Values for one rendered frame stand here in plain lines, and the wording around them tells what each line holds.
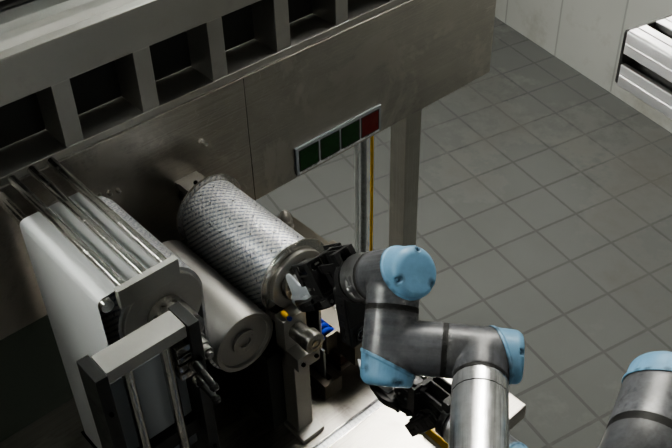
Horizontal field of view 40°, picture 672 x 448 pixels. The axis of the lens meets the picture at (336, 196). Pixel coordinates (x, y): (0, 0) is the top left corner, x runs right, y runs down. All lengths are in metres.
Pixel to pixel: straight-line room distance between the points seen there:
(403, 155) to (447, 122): 1.68
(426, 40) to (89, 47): 0.85
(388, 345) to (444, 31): 1.05
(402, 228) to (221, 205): 1.11
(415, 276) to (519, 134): 2.93
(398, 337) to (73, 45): 0.70
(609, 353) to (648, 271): 0.46
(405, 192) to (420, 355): 1.38
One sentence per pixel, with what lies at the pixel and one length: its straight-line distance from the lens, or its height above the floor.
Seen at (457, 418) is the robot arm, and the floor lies 1.41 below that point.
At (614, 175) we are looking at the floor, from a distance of 3.98.
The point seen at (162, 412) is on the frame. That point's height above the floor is 1.27.
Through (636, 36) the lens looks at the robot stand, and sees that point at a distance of 0.67.
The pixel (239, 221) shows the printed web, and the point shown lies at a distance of 1.61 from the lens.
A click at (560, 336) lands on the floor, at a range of 3.24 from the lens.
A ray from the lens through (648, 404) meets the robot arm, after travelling 1.25.
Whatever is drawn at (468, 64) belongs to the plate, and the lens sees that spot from 2.26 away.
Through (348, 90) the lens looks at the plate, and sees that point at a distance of 1.97.
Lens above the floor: 2.34
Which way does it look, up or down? 39 degrees down
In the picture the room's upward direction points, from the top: 2 degrees counter-clockwise
